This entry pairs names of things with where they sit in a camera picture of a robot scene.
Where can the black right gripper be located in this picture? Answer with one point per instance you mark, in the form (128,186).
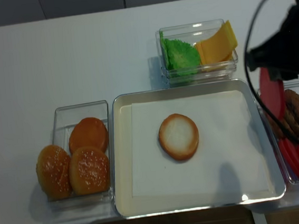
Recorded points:
(280,53)

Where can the clear lettuce cheese container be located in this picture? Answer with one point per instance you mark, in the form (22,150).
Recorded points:
(193,33)

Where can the green lettuce leaf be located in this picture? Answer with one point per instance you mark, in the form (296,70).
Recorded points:
(181,58)

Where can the clear patty tomato container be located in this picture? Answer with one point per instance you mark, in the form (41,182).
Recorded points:
(292,135)

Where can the brown meat patties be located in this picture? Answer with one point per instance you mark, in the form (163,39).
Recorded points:
(290,119)

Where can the yellow cheese slices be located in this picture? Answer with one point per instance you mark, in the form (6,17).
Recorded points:
(218,48)

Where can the red tomato slices in container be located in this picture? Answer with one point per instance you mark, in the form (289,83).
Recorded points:
(272,95)

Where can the white paper sheet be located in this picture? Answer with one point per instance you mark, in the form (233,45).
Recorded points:
(204,144)

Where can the plain bun bottom in container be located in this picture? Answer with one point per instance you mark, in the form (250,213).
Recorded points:
(89,132)

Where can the silver metal tray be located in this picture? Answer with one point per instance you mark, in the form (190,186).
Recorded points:
(130,206)

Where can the sesame bun top right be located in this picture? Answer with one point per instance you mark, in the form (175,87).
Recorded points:
(89,171)

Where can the sesame bun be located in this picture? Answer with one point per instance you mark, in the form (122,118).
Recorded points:
(52,170)
(89,171)

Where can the sesame bun top left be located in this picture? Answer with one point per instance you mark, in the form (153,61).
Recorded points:
(52,170)

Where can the clear plastic bun container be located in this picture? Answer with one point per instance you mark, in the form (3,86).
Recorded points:
(76,209)

